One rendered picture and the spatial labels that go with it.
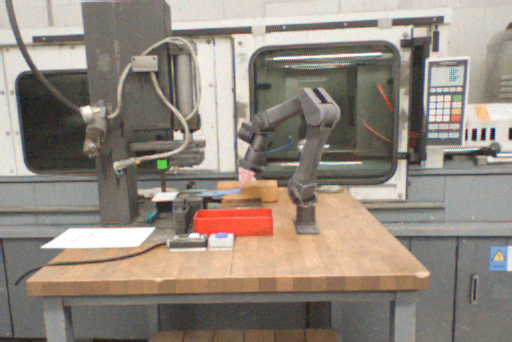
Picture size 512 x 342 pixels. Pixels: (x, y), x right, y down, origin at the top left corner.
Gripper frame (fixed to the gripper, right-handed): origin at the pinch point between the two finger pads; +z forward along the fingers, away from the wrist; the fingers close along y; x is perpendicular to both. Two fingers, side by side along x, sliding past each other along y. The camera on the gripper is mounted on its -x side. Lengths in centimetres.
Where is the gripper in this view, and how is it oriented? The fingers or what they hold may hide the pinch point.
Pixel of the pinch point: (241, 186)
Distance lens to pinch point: 169.9
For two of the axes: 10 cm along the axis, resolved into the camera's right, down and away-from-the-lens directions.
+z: -4.0, 9.0, 1.7
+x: -0.4, 1.7, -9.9
